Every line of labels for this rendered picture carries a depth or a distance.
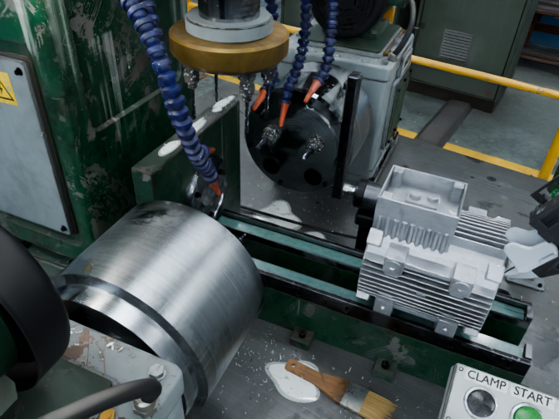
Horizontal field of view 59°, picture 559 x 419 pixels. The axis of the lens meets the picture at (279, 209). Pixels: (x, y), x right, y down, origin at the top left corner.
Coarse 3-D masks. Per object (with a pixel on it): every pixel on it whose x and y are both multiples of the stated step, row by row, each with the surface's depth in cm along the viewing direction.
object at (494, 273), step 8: (376, 232) 76; (368, 240) 76; (376, 240) 76; (488, 264) 72; (496, 264) 71; (488, 272) 71; (496, 272) 71; (504, 272) 71; (488, 280) 72; (496, 280) 71; (360, 296) 83; (368, 296) 83; (464, 328) 78; (472, 336) 78
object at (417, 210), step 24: (384, 192) 75; (408, 192) 78; (432, 192) 81; (456, 192) 78; (384, 216) 76; (408, 216) 74; (432, 216) 72; (456, 216) 71; (408, 240) 76; (432, 240) 75
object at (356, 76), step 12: (360, 72) 85; (348, 84) 84; (360, 84) 86; (348, 96) 86; (348, 108) 87; (348, 120) 88; (348, 132) 89; (348, 144) 91; (336, 156) 96; (348, 156) 93; (336, 168) 95; (348, 168) 96; (336, 180) 96; (336, 192) 98
